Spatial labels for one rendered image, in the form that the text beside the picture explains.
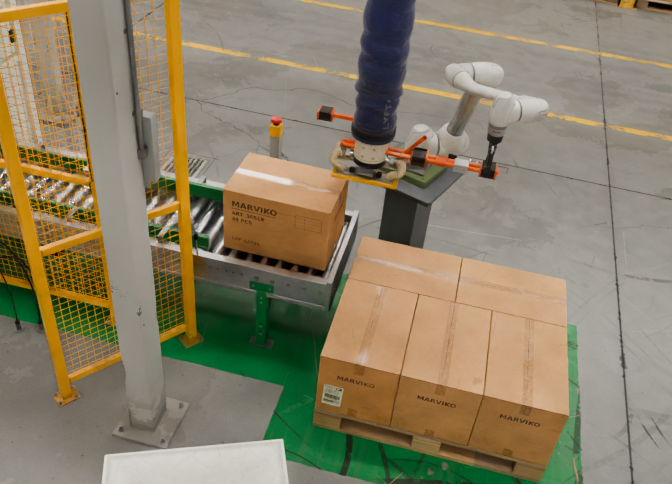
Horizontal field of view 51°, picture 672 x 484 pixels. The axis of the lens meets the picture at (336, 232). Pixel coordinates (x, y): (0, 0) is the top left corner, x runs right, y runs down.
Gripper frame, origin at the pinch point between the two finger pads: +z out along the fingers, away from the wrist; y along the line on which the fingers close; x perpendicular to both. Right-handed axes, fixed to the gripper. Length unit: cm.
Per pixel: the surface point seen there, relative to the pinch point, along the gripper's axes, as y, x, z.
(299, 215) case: 21, -90, 38
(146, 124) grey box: 95, -134, -47
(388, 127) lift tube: 8, -51, -17
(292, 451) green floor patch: 101, -66, 127
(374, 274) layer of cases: 14, -46, 73
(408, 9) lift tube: 8, -50, -76
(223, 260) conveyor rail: 36, -127, 67
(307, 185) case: 0, -91, 32
